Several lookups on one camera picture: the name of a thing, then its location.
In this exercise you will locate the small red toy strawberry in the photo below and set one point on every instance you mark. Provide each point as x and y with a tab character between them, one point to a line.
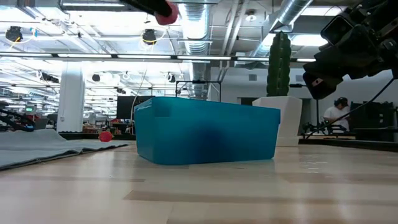
105	136

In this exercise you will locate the green exit sign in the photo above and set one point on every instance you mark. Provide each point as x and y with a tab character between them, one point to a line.
29	109

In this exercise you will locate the smooth silver ceiling duct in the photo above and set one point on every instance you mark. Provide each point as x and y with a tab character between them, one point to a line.
292	11

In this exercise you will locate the black aluminium table frame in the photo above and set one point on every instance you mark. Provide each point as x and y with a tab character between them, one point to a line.
81	136

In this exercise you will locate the teal plastic container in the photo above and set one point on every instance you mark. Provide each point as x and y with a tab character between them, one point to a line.
202	130

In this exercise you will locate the white column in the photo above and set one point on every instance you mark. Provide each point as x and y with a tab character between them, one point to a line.
71	99

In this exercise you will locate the ribbed silver ceiling duct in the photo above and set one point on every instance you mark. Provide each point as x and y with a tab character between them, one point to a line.
196	28

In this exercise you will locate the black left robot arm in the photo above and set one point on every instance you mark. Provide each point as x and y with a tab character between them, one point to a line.
18	122

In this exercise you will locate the black cabinet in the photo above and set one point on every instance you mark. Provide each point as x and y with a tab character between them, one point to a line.
373	119

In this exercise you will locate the black background monitor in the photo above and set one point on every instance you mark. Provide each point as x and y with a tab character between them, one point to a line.
125	107

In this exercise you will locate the green cactus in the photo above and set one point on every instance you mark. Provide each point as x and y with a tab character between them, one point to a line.
279	68

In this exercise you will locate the white hexagonal plant pot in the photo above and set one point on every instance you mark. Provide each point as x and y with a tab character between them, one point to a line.
290	121

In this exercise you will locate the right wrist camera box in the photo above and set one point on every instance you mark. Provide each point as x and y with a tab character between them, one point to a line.
334	29

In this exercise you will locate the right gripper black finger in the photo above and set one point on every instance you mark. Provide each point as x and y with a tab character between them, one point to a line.
337	59
320	84

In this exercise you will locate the grey cloth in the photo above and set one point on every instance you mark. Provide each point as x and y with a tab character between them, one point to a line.
37	146

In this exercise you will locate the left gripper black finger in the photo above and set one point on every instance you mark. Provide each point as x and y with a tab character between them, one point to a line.
149	6

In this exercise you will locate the black background robot rig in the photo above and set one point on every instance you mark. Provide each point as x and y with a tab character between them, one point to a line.
311	127

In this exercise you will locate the black metal rig frame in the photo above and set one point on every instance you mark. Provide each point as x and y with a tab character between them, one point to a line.
295	85

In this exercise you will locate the long ceiling light bar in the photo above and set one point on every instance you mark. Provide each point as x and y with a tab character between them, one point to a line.
143	56

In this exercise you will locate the pink toy peach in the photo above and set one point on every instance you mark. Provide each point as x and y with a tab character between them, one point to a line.
170	18

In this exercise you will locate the person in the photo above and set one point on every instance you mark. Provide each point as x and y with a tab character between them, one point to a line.
334	115

